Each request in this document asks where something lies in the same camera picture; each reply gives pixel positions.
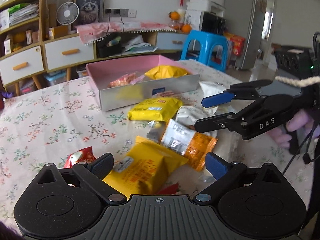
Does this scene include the silver foil snack packet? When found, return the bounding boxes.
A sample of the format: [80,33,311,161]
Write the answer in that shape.
[146,120,166,144]

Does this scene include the pink clear cookie pack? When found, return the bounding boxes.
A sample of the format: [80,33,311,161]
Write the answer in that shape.
[108,73,145,88]

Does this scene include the oranges in bowl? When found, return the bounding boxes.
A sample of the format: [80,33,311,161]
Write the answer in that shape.
[168,9,192,34]

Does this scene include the wall power outlet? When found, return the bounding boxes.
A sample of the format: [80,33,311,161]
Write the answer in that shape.
[105,9,137,18]

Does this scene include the white desk fan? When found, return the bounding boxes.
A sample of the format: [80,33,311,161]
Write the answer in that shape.
[46,0,79,39]

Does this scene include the pink floral cloth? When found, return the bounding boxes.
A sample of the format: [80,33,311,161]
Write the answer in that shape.
[75,21,177,44]

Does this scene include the wooden drawer cabinet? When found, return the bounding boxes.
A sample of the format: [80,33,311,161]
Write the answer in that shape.
[0,0,190,95]

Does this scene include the pink silver storage box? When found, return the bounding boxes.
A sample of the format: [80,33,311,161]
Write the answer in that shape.
[86,55,200,111]

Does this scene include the floral tablecloth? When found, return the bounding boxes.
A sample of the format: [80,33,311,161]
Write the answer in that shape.
[0,59,316,235]

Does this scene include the yellow crimped snack bag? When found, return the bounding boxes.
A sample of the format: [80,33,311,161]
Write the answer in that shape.
[144,65,189,80]

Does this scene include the large yellow snack bag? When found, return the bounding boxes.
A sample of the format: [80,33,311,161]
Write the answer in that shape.
[103,136,188,198]

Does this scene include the framed cat picture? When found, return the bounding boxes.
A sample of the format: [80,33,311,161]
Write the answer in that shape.
[71,0,105,27]

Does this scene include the black microwave oven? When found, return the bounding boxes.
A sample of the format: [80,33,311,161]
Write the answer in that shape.
[184,10,225,35]

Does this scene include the right hand purple glove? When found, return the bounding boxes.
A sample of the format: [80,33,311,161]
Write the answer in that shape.
[268,109,315,148]

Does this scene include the yellow snack packet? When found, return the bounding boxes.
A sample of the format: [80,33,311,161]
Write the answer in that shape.
[127,97,183,122]

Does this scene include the blue plastic stool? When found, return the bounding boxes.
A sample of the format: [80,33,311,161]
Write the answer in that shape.
[181,30,229,72]

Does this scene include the white printed snack bag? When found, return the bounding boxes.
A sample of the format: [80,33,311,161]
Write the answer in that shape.
[175,105,218,129]

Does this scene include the white orange snack packet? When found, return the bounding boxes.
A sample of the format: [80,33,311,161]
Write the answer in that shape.
[161,119,217,171]

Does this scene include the silver refrigerator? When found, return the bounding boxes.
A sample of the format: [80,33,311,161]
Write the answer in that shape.
[224,0,267,70]

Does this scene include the brown biscuit clear pack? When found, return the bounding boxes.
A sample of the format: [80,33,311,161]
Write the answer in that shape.
[152,91,177,98]

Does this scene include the red snack bag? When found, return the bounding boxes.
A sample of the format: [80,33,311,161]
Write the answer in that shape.
[63,147,96,168]
[157,183,179,195]

